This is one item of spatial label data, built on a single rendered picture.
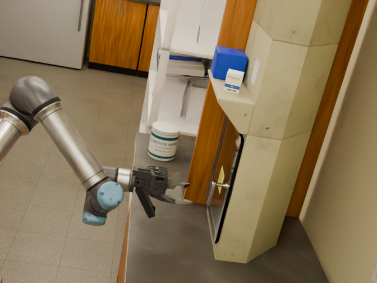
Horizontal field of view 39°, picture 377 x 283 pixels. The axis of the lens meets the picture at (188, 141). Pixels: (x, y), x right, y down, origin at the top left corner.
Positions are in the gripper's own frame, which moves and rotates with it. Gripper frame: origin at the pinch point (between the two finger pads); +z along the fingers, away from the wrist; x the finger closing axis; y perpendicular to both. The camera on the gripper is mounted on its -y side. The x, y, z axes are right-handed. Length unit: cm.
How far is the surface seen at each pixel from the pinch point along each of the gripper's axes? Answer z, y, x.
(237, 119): 8.6, 30.8, -5.5
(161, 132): -7, -6, 66
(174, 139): -1, -9, 67
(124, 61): -32, -95, 496
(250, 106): 11.5, 35.6, -5.5
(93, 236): -32, -114, 137
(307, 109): 32.0, 35.3, 2.7
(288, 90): 21.5, 42.7, -5.5
